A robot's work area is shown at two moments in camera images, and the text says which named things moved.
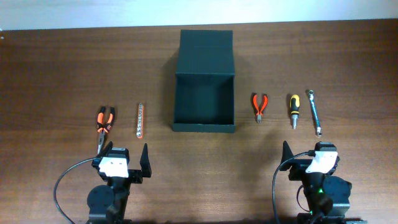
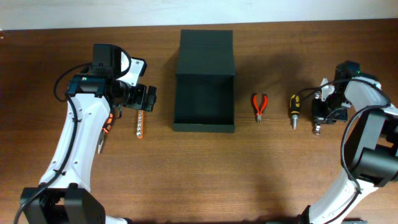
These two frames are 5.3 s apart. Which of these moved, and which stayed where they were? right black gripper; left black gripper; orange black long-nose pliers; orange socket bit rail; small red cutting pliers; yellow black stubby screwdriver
Moved: left black gripper; right black gripper
Stayed: small red cutting pliers; orange socket bit rail; yellow black stubby screwdriver; orange black long-nose pliers
